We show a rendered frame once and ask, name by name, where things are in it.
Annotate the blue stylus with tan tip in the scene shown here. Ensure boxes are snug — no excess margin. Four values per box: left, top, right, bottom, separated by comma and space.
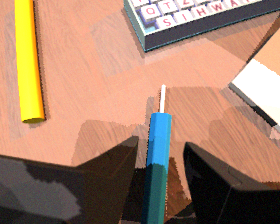
141, 84, 172, 224

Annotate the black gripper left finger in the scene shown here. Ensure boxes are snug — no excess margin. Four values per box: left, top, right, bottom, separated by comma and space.
0, 136, 139, 224

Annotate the yellow rod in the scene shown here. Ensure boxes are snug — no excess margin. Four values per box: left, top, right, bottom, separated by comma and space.
14, 0, 44, 124

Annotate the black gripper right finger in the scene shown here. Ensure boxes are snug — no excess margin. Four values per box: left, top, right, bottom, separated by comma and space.
182, 142, 280, 224

